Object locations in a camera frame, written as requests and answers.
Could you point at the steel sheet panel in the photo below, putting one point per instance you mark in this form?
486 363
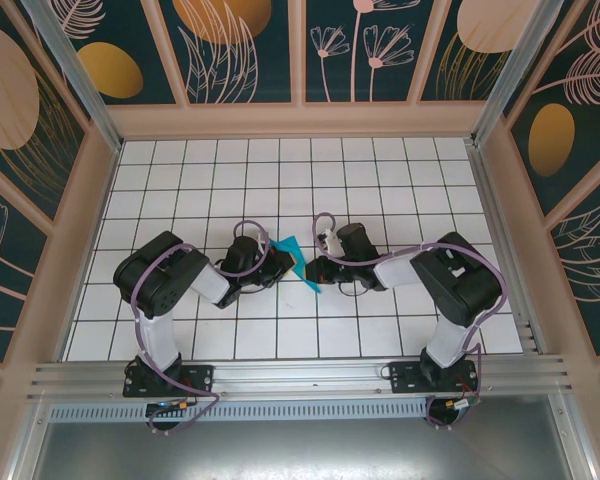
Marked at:
300 450

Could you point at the blue square paper sheet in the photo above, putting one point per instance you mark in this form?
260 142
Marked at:
285 245

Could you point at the small electronics board with connector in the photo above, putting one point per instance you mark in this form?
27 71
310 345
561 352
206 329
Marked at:
462 402
172 406

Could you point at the aluminium corner post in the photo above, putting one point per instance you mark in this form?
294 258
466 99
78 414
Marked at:
516 75
75 75

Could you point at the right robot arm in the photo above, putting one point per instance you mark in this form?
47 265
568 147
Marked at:
447 345

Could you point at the aluminium side rail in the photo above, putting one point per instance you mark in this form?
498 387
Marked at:
504 250

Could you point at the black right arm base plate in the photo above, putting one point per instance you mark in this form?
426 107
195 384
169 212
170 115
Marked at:
405 380

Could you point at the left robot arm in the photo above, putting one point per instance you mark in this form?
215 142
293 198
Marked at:
160 340

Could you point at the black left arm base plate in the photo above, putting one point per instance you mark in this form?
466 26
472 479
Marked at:
200 380

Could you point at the long aluminium mounting rail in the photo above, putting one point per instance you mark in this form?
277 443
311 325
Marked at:
300 375

